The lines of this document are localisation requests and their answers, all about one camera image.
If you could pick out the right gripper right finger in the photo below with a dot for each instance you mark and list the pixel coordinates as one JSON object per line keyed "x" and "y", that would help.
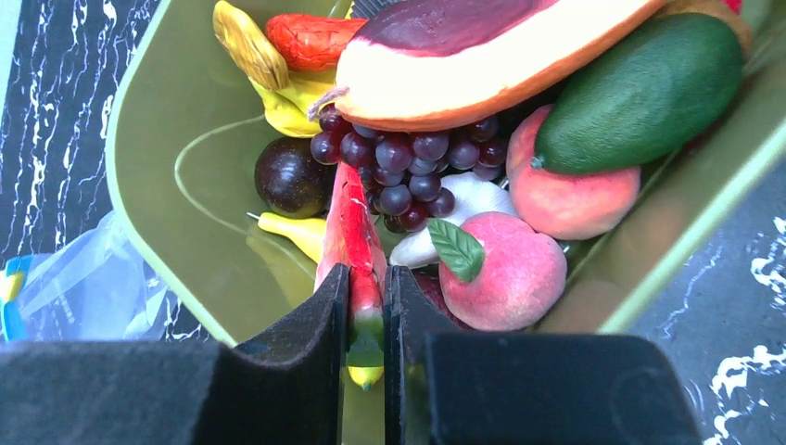
{"x": 445, "y": 385}

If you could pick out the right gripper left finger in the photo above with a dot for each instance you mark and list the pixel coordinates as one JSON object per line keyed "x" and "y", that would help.
{"x": 283, "y": 386}

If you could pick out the watermelon slice toy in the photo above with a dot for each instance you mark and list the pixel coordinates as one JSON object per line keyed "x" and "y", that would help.
{"x": 351, "y": 239}

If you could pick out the clear zip top bag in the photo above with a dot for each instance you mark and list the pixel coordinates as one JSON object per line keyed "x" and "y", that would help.
{"x": 97, "y": 287}

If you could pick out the peach toy with leaf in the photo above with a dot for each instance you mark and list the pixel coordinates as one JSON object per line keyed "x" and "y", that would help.
{"x": 495, "y": 272}

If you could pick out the yellow pear toy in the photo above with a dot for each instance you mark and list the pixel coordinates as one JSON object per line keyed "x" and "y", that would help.
{"x": 308, "y": 235}

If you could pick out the white garlic toy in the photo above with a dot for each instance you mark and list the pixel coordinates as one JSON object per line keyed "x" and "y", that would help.
{"x": 472, "y": 196}

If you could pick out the dark plum toy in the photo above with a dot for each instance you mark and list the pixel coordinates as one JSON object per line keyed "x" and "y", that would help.
{"x": 290, "y": 181}

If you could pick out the purple grape bunch toy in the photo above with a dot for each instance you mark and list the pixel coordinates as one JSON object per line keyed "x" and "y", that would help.
{"x": 409, "y": 178}

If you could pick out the peach toy upper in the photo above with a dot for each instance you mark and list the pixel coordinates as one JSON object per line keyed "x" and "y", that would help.
{"x": 565, "y": 207}

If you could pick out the olive green plastic bin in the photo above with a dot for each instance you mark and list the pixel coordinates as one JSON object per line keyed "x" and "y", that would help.
{"x": 187, "y": 129}

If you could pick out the yellow banana toy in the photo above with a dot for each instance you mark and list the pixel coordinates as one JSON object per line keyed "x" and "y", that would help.
{"x": 286, "y": 110}

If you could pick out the red chili toy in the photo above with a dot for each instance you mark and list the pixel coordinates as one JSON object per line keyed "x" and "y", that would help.
{"x": 311, "y": 43}

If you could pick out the green avocado toy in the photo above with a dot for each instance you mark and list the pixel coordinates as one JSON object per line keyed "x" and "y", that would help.
{"x": 648, "y": 95}

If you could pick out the yellow corn toy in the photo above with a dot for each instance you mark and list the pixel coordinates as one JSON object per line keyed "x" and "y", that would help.
{"x": 248, "y": 47}

